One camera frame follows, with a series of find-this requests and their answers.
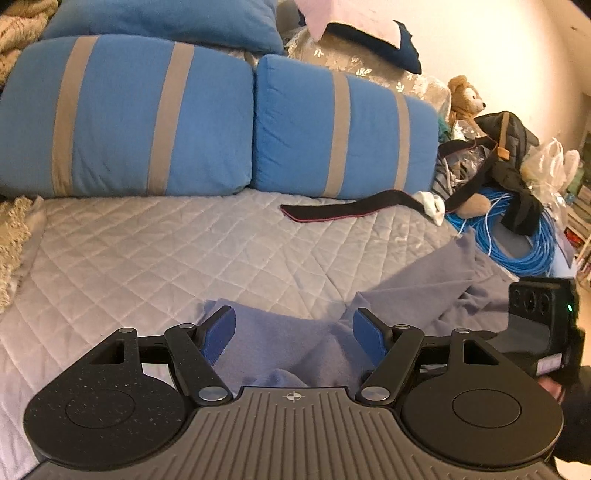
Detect cluttered shelf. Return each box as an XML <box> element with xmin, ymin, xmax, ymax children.
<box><xmin>563</xmin><ymin>138</ymin><xmax>591</xmax><ymax>282</ymax></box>

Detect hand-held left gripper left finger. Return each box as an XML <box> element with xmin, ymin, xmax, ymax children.
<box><xmin>88</xmin><ymin>305</ymin><xmax>237</xmax><ymax>408</ymax></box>

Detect person's right forearm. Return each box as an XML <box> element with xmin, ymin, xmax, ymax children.
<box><xmin>551</xmin><ymin>374</ymin><xmax>591</xmax><ymax>462</ymax></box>

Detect brown teddy bear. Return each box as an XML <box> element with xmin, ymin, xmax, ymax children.
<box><xmin>447</xmin><ymin>75</ymin><xmax>492</xmax><ymax>217</ymax></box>

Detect person's right hand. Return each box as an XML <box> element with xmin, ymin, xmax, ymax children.
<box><xmin>538</xmin><ymin>376</ymin><xmax>563</xmax><ymax>403</ymax></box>

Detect beige knitted blanket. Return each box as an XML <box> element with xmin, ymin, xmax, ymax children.
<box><xmin>0</xmin><ymin>0</ymin><xmax>61</xmax><ymax>88</ymax></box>

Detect black strap with red edge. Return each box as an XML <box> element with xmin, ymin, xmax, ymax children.
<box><xmin>280</xmin><ymin>189</ymin><xmax>419</xmax><ymax>224</ymax></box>

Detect grey striped cloth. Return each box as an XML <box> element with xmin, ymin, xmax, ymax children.
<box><xmin>431</xmin><ymin>159</ymin><xmax>462</xmax><ymax>199</ymax></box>

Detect navy cushion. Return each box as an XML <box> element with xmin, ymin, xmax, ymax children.
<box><xmin>323</xmin><ymin>19</ymin><xmax>423</xmax><ymax>75</ymax></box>

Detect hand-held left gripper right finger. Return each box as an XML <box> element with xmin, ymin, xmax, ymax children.
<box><xmin>352</xmin><ymin>308</ymin><xmax>497</xmax><ymax>408</ymax></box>

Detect plain blue pillow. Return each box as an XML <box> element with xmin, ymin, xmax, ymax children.
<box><xmin>39</xmin><ymin>0</ymin><xmax>286</xmax><ymax>56</ymax></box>

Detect coiled blue cable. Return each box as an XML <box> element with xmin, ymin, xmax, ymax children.
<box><xmin>445</xmin><ymin>185</ymin><xmax>561</xmax><ymax>278</ymax></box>

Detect white sock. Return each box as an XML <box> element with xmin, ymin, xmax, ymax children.
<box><xmin>413</xmin><ymin>191</ymin><xmax>448</xmax><ymax>226</ymax></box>

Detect clear plastic bag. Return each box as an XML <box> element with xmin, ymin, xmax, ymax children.
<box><xmin>522</xmin><ymin>138</ymin><xmax>583</xmax><ymax>217</ymax></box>

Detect black bag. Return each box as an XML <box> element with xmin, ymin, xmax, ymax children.
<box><xmin>436</xmin><ymin>111</ymin><xmax>543</xmax><ymax>236</ymax></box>

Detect blue pillow with grey stripes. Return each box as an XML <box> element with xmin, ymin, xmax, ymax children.
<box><xmin>0</xmin><ymin>34</ymin><xmax>256</xmax><ymax>199</ymax></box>
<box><xmin>252</xmin><ymin>54</ymin><xmax>439</xmax><ymax>200</ymax></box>

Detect grey quilted lace-trimmed bedspread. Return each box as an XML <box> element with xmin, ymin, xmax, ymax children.
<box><xmin>0</xmin><ymin>187</ymin><xmax>525</xmax><ymax>472</ymax></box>

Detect blue-grey fleece pants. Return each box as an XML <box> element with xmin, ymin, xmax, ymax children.
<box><xmin>203</xmin><ymin>228</ymin><xmax>522</xmax><ymax>388</ymax></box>

